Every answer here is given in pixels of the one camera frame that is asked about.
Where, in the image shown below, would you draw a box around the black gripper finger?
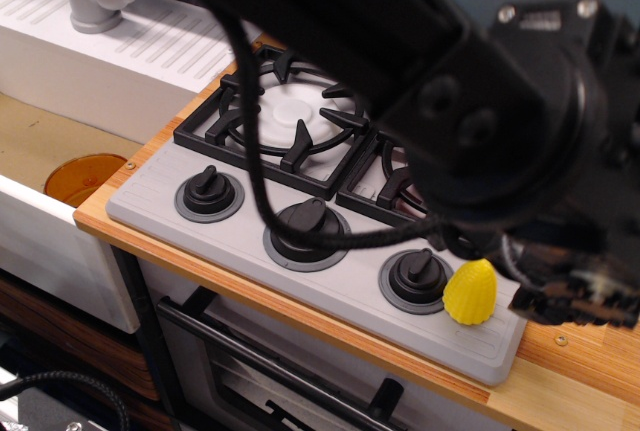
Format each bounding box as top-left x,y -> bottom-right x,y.
509,280 -> 639,329

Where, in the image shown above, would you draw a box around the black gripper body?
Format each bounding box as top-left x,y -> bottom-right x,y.
487,0 -> 639,301

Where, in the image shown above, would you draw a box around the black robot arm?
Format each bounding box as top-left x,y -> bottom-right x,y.
200,0 -> 639,328

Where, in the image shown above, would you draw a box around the yellow toy corn cob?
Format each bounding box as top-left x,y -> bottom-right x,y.
442,259 -> 498,326

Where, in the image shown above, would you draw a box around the black right stove knob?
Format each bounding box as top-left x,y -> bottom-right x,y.
378,248 -> 453,315

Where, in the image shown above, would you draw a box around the black stove knob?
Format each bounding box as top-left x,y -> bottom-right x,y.
378,248 -> 453,315
263,197 -> 350,273
174,165 -> 245,224

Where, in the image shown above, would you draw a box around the black right burner grate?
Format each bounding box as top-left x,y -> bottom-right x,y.
336,132 -> 429,226

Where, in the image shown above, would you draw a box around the black burner grate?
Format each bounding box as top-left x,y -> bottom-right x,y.
336,132 -> 429,226
174,44 -> 370,200

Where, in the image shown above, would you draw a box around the black middle stove knob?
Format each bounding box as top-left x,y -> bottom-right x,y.
263,197 -> 350,273

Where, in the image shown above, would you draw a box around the black left burner grate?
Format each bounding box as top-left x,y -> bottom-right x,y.
174,44 -> 370,200

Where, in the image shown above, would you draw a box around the black left stove knob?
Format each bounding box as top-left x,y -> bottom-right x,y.
174,165 -> 245,224

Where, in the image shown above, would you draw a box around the orange translucent plate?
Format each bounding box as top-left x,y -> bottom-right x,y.
44,153 -> 127,208

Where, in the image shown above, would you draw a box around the white toy sink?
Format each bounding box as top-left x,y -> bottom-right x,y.
1,0 -> 232,334

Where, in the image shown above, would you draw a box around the oven door with black handle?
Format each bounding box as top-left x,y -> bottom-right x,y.
157,288 -> 404,430

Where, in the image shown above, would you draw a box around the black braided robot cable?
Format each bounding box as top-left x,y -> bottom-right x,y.
189,0 -> 481,260

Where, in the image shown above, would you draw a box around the black braided cable lower left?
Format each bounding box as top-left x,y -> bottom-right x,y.
0,370 -> 130,431

